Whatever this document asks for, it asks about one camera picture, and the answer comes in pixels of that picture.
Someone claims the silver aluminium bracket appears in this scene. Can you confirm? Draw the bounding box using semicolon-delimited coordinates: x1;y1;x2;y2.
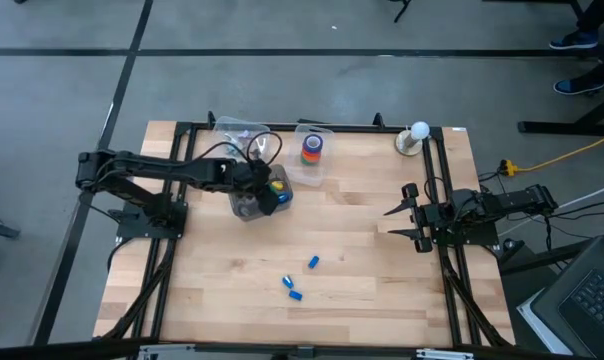
137;343;196;360
415;348;476;360

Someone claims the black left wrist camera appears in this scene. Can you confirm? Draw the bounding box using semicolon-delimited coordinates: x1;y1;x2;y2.
257;189;281;217

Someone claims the black tripod leg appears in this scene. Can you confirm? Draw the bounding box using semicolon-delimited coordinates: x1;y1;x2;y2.
389;0;414;24

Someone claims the black desk foot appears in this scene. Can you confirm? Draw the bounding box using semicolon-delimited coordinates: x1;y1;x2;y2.
517;84;604;137

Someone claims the black aluminium table frame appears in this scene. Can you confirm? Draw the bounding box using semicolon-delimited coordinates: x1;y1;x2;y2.
94;110;516;360

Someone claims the black desk leg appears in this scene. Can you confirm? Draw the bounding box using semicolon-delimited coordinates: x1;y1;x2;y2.
499;237;593;277

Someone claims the yellow extension cable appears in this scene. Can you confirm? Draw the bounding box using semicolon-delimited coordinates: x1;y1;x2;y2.
511;130;604;175

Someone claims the person's blue shoe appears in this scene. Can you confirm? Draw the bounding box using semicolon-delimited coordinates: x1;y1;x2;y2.
549;29;599;51
553;77;604;96

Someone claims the black laptop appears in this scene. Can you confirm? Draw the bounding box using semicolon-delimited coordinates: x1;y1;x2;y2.
530;233;604;360

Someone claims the white bulb lamp wooden base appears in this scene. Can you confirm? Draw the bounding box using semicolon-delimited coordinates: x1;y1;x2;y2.
394;120;431;158

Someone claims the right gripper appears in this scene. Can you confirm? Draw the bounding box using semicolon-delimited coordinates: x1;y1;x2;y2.
383;182;443;254

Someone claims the grey translucent plastic bin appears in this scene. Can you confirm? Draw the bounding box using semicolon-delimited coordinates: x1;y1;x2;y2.
228;163;295;222

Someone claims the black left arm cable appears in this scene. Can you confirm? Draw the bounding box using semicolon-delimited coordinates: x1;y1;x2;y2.
194;130;284;169

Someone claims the clear plastic bin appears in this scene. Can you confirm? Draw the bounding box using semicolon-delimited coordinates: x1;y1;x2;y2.
286;123;337;190
210;115;272;164

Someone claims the white cable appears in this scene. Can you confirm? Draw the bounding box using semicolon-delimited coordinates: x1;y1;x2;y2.
556;178;604;211

